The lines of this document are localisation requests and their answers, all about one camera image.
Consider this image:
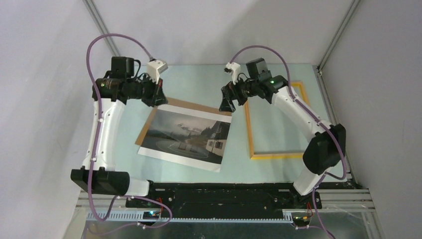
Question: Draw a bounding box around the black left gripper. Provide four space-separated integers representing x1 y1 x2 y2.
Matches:
127 73 168 108

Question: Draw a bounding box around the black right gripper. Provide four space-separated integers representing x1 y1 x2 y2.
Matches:
219 74 259 113

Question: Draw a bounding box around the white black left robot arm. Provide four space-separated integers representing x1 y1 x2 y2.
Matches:
71 57 168 208

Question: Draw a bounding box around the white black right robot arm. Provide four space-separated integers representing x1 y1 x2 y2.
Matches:
219 58 346 208

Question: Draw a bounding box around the mountain landscape photo print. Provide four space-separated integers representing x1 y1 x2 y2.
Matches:
138 122 231 172

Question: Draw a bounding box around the brown cardboard backing board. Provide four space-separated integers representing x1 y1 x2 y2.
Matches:
135 98 232 145

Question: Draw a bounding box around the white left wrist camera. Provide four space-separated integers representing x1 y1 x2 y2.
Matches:
146 59 168 84

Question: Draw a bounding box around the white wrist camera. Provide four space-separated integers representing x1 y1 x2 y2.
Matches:
224 62 241 85
146 59 168 84

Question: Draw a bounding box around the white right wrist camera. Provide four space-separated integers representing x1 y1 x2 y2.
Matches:
224 62 241 85

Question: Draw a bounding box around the yellow wooden picture frame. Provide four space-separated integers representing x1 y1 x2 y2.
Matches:
244 82 329 160

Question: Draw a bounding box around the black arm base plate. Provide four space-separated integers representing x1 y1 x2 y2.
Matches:
146 183 322 220

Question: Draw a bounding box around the aluminium corner post left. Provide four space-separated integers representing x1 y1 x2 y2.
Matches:
83 0 121 56

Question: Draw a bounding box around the aluminium corner post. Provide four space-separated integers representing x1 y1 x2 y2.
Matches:
317 0 362 76
83 0 121 56

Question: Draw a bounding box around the grey slotted cable duct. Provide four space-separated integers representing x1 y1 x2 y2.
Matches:
106 211 293 224

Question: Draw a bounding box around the aluminium front rail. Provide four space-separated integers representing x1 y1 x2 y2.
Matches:
75 188 377 214

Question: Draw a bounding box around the aluminium corner post right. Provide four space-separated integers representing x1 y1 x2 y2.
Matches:
317 0 362 76

